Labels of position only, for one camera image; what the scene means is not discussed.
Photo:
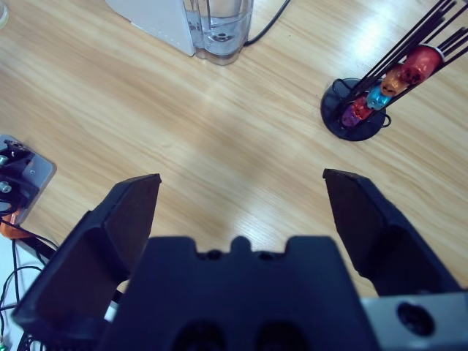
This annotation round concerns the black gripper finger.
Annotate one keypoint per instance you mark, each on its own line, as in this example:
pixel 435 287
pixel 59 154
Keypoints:
pixel 369 226
pixel 109 234

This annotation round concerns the red coffee capsule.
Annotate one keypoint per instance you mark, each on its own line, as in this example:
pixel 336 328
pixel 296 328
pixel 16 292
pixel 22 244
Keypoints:
pixel 362 109
pixel 420 66

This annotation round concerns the white capsule coffee machine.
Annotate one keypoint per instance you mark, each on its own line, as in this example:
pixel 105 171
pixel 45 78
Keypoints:
pixel 157 22

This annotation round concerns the clear drinking glass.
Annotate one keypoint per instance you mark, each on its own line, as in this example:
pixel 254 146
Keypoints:
pixel 3 16

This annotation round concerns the purple coffee capsule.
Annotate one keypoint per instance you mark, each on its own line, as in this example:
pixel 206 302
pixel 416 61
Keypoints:
pixel 350 117

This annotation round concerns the blue coffee capsule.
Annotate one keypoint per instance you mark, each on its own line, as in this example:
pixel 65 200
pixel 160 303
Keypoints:
pixel 377 98

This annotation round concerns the orange coffee capsule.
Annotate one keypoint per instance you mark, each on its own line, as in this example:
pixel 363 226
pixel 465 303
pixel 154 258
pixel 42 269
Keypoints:
pixel 394 82

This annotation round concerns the black capsule holder with rods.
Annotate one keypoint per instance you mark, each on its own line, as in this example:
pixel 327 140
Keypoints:
pixel 331 109

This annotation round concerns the clear water tank dark lid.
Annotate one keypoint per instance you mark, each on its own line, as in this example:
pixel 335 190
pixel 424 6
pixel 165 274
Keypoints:
pixel 221 33

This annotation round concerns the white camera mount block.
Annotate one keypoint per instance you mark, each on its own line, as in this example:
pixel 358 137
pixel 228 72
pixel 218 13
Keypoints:
pixel 43 170

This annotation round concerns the dark camera post with bracket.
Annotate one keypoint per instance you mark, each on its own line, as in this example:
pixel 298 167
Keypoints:
pixel 18 183

